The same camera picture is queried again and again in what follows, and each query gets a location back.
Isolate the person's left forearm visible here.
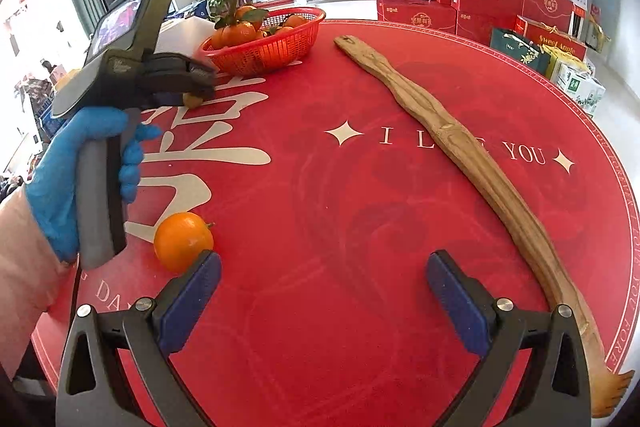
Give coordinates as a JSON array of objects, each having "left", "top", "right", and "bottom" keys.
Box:
[{"left": 0, "top": 187, "right": 77, "bottom": 385}]

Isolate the red box with gold print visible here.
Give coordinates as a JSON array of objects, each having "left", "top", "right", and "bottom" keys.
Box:
[{"left": 515, "top": 16, "right": 588, "bottom": 58}]

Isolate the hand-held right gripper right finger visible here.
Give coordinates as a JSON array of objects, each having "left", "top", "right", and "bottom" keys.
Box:
[{"left": 425, "top": 249, "right": 593, "bottom": 427}]

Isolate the dark green gift bag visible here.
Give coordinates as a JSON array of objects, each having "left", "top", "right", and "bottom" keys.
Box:
[{"left": 490, "top": 28, "right": 551, "bottom": 75}]

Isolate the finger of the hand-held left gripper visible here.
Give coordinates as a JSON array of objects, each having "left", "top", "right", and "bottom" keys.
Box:
[
  {"left": 146, "top": 52, "right": 218, "bottom": 84},
  {"left": 146, "top": 78, "right": 217, "bottom": 106}
]

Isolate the low red gift box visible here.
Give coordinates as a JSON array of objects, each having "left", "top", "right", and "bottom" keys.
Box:
[
  {"left": 377, "top": 0, "right": 458, "bottom": 38},
  {"left": 456, "top": 9, "right": 517, "bottom": 46}
]

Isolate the red plastic basket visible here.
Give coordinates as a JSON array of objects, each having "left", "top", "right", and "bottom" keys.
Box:
[{"left": 198, "top": 7, "right": 327, "bottom": 76}]

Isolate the orange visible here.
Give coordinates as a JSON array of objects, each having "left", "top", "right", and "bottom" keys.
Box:
[{"left": 153, "top": 212, "right": 216, "bottom": 274}]

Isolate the pile of leafy tangerines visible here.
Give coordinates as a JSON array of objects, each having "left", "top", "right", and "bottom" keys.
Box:
[{"left": 206, "top": 0, "right": 311, "bottom": 50}]

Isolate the white and green carton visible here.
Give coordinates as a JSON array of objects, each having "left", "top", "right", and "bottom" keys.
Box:
[{"left": 542, "top": 44, "right": 607, "bottom": 118}]

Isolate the wooden back scratcher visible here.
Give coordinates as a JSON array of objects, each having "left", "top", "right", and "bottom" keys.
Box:
[{"left": 334, "top": 35, "right": 636, "bottom": 418}]

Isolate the red printed table mat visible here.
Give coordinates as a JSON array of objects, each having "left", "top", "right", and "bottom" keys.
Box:
[{"left": 32, "top": 19, "right": 640, "bottom": 427}]

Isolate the person's left hand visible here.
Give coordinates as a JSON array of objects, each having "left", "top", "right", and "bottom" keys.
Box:
[{"left": 25, "top": 109, "right": 163, "bottom": 264}]

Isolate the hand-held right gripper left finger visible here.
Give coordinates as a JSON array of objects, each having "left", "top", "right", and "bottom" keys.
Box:
[{"left": 55, "top": 249, "right": 222, "bottom": 427}]

